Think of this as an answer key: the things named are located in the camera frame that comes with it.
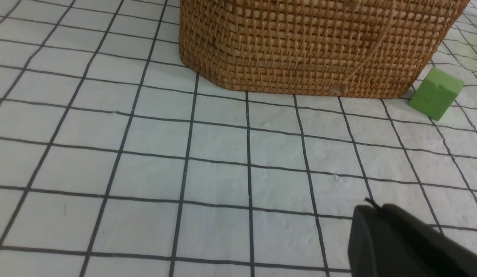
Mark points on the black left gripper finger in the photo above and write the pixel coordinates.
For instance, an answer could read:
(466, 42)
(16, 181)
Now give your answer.
(387, 241)

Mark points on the green foam cube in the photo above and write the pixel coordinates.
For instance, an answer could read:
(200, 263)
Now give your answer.
(436, 94)

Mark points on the woven wicker basket green lining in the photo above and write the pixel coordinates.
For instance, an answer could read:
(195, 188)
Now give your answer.
(343, 48)

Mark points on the white grid tablecloth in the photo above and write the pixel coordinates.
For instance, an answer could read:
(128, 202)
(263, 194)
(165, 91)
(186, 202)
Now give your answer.
(116, 160)

